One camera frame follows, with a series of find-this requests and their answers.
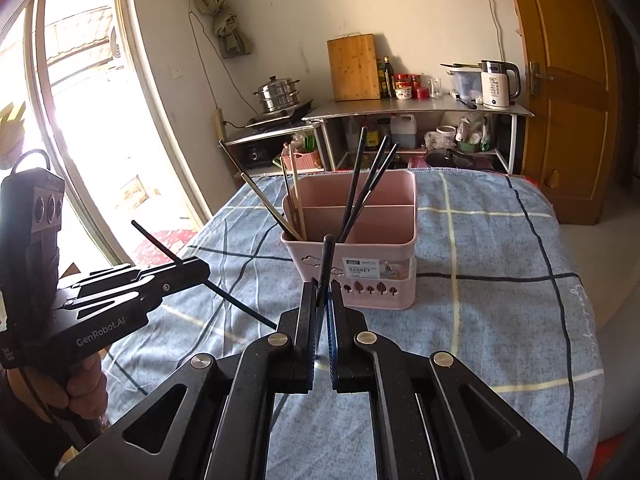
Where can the white bowl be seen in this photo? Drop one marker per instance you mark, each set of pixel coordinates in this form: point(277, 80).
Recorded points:
point(446, 132)

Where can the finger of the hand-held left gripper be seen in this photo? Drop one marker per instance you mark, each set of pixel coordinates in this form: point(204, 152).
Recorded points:
point(107, 277)
point(180, 272)

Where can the group of chopsticks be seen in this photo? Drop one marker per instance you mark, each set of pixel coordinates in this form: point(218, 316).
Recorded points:
point(230, 153)

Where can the wooden cutting board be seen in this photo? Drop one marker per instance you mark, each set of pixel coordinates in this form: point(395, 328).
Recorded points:
point(355, 67)

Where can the steel steamer pot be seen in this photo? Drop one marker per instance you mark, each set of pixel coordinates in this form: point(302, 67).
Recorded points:
point(275, 95)

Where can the red tin can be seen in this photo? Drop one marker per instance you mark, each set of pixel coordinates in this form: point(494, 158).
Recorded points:
point(421, 93)

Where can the person's left hand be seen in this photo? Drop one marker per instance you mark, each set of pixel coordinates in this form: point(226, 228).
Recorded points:
point(87, 390)

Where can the wooden chopstick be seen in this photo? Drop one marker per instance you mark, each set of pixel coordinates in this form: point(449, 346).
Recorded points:
point(299, 195)
point(287, 190)

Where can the black kitchen appliance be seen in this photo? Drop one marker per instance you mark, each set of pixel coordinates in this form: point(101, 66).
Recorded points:
point(256, 152)

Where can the dark oil bottle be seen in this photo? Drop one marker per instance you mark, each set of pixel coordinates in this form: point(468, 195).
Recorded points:
point(387, 80)

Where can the white floral jar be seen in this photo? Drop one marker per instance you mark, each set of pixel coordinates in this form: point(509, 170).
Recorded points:
point(403, 93)

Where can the low steel stand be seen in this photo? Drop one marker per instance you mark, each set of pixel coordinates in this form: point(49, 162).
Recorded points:
point(260, 135)

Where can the white plastic jug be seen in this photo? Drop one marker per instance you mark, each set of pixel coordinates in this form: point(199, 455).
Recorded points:
point(404, 132)

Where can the red lidded jar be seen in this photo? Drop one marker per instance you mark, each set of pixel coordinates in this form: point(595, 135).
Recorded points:
point(402, 80)

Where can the outdoor air conditioner unit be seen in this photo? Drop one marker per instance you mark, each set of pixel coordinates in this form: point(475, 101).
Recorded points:
point(117, 42)

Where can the pink woven basket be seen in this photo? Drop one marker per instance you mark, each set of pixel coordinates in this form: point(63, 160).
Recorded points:
point(307, 160)

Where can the beige power strip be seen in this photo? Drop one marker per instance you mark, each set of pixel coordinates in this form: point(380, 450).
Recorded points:
point(218, 125)

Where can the wooden door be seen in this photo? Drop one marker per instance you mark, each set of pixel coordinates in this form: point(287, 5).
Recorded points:
point(565, 35)

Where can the blue checked tablecloth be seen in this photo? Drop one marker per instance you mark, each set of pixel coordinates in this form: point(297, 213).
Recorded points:
point(500, 285)

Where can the clear water filter pitcher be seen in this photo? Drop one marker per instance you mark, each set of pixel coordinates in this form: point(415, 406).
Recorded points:
point(465, 85)

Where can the red floor rug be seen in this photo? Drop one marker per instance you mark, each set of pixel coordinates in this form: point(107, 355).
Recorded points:
point(165, 240)

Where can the pink plastic utensil basket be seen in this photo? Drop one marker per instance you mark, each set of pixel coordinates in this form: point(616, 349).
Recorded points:
point(390, 290)

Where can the glass cup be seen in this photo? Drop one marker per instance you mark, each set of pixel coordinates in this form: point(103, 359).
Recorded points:
point(436, 89)

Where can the black pan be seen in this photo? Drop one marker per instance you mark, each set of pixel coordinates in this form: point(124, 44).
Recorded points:
point(450, 159)

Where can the black induction cooker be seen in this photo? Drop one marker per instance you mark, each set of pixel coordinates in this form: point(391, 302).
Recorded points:
point(280, 116)

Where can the white electric kettle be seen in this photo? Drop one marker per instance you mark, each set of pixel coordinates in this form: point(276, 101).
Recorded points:
point(497, 87)

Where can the white window frame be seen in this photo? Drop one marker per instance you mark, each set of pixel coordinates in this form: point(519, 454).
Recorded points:
point(150, 110)

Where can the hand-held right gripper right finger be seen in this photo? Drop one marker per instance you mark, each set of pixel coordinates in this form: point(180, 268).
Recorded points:
point(334, 355)

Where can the steel kitchen table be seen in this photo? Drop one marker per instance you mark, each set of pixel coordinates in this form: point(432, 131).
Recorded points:
point(400, 106)

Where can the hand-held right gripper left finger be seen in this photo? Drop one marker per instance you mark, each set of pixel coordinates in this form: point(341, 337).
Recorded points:
point(310, 340)

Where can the beige hanging cloth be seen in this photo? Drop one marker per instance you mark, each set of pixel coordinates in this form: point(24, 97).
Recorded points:
point(230, 35)

